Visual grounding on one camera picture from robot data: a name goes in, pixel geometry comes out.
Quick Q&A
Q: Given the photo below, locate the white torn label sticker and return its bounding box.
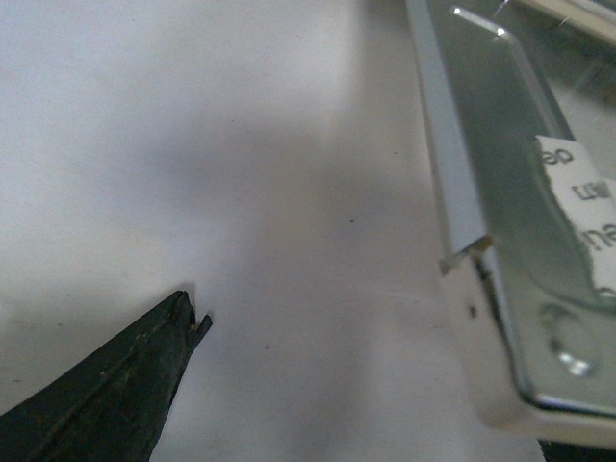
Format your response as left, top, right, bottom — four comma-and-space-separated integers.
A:
536, 136, 615, 298

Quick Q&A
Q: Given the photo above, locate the silver oven door handle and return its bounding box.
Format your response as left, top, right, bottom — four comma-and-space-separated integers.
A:
406, 1, 487, 257

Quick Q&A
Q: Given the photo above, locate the left gripper black finger camera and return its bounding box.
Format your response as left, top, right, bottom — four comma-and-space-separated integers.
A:
1, 291, 213, 461

